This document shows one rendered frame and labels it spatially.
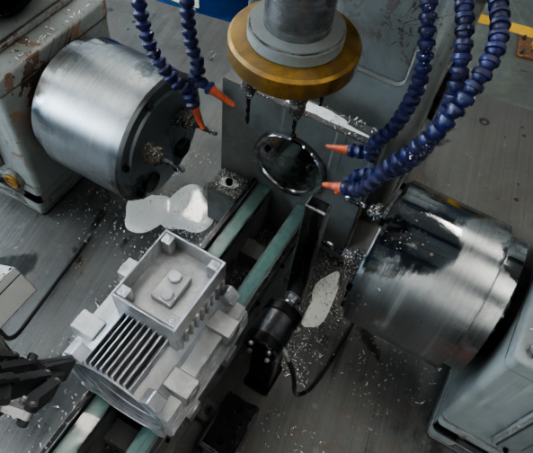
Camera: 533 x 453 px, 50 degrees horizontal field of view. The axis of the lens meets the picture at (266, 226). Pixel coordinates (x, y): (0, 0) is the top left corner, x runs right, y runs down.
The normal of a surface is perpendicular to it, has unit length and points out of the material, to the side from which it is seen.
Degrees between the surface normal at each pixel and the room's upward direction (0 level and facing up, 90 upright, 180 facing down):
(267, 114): 90
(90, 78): 17
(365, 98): 90
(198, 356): 0
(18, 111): 90
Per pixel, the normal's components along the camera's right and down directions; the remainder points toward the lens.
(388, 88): -0.50, 0.70
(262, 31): 0.07, -0.56
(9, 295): 0.75, 0.04
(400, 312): -0.42, 0.40
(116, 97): -0.11, -0.28
